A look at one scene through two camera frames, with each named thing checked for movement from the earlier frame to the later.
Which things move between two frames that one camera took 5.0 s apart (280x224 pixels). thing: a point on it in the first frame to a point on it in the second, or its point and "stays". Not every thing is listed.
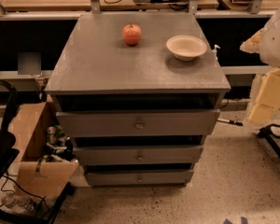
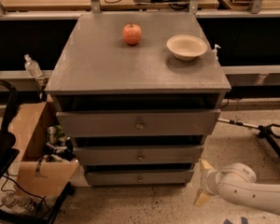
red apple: [132, 34] stays
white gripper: [276, 46] to [207, 180]
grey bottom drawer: [138, 177] stays
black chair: [3, 143] stays
